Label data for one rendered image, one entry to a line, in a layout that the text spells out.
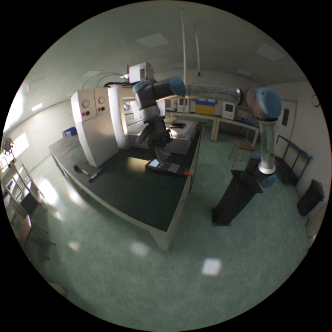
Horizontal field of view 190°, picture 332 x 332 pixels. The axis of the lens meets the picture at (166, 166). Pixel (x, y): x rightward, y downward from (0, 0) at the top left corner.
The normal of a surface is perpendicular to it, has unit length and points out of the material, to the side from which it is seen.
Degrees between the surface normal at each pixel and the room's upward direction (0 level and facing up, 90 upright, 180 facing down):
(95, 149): 90
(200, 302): 0
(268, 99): 83
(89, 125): 90
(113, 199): 0
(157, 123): 90
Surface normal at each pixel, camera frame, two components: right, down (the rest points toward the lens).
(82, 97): 0.93, 0.19
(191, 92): -0.15, 0.83
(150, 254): -0.03, -0.80
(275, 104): -0.25, 0.47
